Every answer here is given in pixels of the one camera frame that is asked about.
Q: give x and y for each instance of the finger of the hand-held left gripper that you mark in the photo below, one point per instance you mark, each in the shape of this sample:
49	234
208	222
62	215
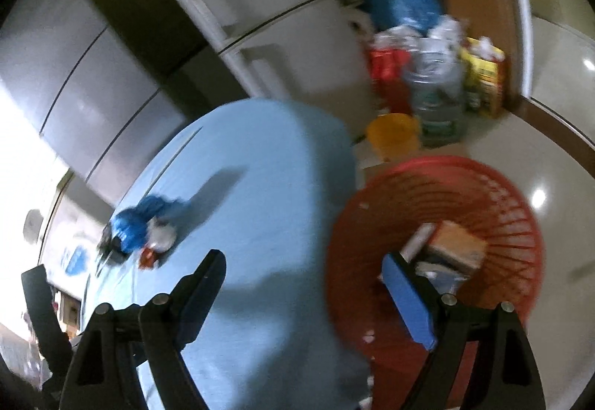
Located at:
39	312

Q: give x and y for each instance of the small blue plastic bag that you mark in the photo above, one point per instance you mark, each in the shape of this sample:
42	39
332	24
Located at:
130	224

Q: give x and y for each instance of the narrow white box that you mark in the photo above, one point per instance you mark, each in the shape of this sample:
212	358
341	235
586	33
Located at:
418	242

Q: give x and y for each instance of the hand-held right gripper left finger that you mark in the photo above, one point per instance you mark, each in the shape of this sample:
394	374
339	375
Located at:
204	289

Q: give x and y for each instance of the red plastic bag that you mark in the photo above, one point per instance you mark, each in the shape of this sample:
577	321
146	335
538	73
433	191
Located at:
148	257

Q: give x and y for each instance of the white plastic bags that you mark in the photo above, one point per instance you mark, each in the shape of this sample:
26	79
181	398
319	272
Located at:
441	33

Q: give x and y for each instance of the grey refrigerator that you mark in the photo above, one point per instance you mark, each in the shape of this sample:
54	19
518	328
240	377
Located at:
69	66

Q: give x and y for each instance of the white chest freezer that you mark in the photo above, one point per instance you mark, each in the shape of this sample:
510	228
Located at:
74	229

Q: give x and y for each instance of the red paper bag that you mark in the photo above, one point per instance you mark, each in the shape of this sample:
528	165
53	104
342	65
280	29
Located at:
390	80

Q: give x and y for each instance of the yellow shopping bag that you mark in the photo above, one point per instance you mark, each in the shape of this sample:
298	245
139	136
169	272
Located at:
488	80

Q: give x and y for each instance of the red plastic basket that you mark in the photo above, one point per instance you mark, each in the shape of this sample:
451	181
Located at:
488	196

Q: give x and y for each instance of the clear water jug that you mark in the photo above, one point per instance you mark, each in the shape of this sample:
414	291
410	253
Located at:
437	112

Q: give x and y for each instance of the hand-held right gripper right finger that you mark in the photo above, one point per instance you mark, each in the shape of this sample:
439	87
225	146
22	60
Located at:
409	298

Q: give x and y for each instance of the white paper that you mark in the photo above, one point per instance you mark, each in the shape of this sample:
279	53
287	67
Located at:
162	237

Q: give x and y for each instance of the yellow plastic bucket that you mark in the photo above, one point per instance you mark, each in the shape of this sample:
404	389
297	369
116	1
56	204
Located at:
393	136

